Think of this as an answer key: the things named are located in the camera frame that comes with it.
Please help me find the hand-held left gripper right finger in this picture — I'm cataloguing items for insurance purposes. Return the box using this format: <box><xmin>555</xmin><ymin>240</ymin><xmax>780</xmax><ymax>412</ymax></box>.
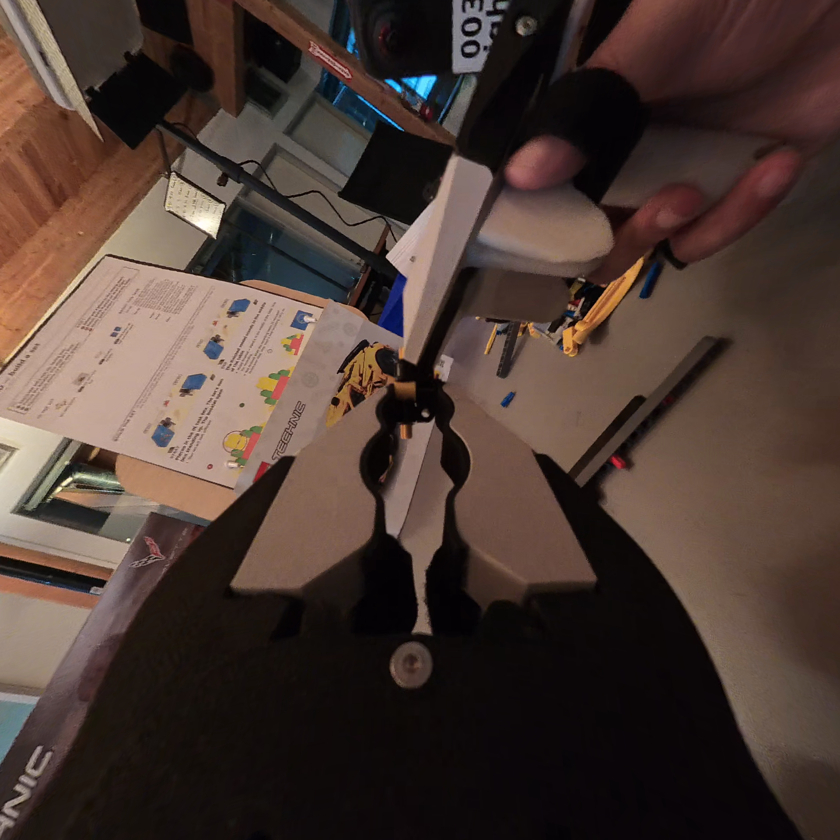
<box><xmin>425</xmin><ymin>384</ymin><xmax>598</xmax><ymax>635</ymax></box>

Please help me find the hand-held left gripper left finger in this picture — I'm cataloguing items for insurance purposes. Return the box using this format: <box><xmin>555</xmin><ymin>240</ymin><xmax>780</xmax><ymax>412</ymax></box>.
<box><xmin>230</xmin><ymin>386</ymin><xmax>419</xmax><ymax>635</ymax></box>

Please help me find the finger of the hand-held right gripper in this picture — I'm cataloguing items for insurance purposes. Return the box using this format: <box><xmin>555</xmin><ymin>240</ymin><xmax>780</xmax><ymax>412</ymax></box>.
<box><xmin>400</xmin><ymin>154</ymin><xmax>494</xmax><ymax>376</ymax></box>
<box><xmin>459</xmin><ymin>266</ymin><xmax>572</xmax><ymax>324</ymax></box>

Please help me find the pile of brick pieces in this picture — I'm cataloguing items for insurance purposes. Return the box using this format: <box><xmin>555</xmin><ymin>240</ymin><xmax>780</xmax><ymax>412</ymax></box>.
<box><xmin>474</xmin><ymin>252</ymin><xmax>665</xmax><ymax>380</ymax></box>

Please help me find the small yellow black connector assembly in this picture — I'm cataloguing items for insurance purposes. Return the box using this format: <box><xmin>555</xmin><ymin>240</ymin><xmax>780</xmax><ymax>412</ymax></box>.
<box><xmin>386</xmin><ymin>357</ymin><xmax>439</xmax><ymax>442</ymax></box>

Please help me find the black grey brick chassis assembly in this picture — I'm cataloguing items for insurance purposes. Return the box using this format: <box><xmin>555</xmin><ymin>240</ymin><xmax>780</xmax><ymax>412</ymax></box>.
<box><xmin>566</xmin><ymin>335</ymin><xmax>728</xmax><ymax>490</ymax></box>

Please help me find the person's right hand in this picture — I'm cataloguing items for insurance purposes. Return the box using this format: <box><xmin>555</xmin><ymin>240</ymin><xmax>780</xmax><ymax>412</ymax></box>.
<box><xmin>505</xmin><ymin>0</ymin><xmax>840</xmax><ymax>284</ymax></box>

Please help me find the blue bin with papers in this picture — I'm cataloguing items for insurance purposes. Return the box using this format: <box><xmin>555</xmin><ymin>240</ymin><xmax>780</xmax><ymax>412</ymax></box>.
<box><xmin>386</xmin><ymin>210</ymin><xmax>437</xmax><ymax>280</ymax></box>

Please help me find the large black panel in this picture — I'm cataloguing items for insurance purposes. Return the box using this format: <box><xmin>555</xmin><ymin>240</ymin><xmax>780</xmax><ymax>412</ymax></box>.
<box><xmin>338</xmin><ymin>120</ymin><xmax>455</xmax><ymax>225</ymax></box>

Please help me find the white car instruction booklet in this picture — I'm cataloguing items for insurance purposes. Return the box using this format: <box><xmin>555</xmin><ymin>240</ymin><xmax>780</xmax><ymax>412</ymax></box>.
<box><xmin>233</xmin><ymin>298</ymin><xmax>457</xmax><ymax>542</ymax></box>

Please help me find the dark metal stand pole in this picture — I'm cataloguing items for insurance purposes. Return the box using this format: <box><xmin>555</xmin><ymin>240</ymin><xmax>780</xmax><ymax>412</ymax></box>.
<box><xmin>156</xmin><ymin>120</ymin><xmax>398</xmax><ymax>280</ymax></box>

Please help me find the white sheet with colourful print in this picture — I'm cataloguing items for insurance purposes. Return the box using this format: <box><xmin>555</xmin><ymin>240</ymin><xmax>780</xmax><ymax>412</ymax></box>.
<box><xmin>0</xmin><ymin>255</ymin><xmax>329</xmax><ymax>490</ymax></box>

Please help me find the white printed board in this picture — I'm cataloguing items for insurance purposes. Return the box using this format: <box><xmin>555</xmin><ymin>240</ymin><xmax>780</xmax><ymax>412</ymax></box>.
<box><xmin>163</xmin><ymin>171</ymin><xmax>228</xmax><ymax>238</ymax></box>

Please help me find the black round fixture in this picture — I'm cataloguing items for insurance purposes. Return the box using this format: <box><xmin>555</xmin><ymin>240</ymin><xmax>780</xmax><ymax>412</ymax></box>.
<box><xmin>171</xmin><ymin>48</ymin><xmax>215</xmax><ymax>94</ymax></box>

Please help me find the black square box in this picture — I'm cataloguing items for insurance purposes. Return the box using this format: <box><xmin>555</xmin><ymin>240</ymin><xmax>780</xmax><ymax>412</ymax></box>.
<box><xmin>85</xmin><ymin>54</ymin><xmax>183</xmax><ymax>151</ymax></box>

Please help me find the black cable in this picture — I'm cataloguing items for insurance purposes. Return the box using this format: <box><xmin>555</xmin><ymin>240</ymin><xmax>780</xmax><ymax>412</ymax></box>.
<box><xmin>215</xmin><ymin>159</ymin><xmax>398</xmax><ymax>247</ymax></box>

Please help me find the grey wall panel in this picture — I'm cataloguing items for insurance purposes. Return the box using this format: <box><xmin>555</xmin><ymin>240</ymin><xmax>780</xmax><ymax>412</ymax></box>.
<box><xmin>0</xmin><ymin>0</ymin><xmax>147</xmax><ymax>140</ymax></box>

